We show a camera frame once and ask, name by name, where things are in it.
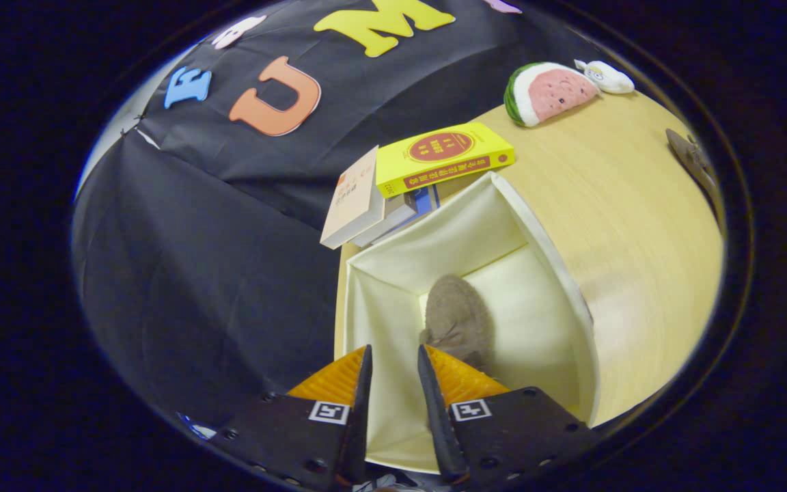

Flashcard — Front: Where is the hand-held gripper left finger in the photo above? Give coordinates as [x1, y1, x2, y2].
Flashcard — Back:
[209, 345, 374, 491]

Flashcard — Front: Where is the white plush toy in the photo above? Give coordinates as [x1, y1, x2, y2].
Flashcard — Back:
[575, 59, 635, 94]

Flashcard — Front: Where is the brown fuzzy shoe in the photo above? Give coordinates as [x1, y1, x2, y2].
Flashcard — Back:
[665, 128, 722, 219]
[419, 274, 497, 373]

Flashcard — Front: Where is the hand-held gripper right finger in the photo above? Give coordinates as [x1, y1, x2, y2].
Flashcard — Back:
[417, 344, 599, 486]

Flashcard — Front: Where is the yellow book red label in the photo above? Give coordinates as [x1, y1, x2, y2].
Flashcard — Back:
[375, 122, 516, 199]

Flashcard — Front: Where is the blue book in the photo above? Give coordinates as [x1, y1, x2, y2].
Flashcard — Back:
[404, 184, 442, 223]

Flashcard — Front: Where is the black backdrop cloth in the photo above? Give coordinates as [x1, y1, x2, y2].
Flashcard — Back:
[72, 0, 613, 438]

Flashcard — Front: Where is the cream storage box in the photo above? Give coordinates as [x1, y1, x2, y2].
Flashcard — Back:
[334, 171, 600, 474]

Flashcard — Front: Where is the beige book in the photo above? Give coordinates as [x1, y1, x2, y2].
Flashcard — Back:
[320, 145, 386, 250]

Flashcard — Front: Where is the watermelon slice plush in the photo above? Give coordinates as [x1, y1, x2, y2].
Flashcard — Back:
[503, 61, 600, 128]

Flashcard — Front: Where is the grey book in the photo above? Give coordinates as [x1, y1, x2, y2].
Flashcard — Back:
[351, 198, 418, 248]

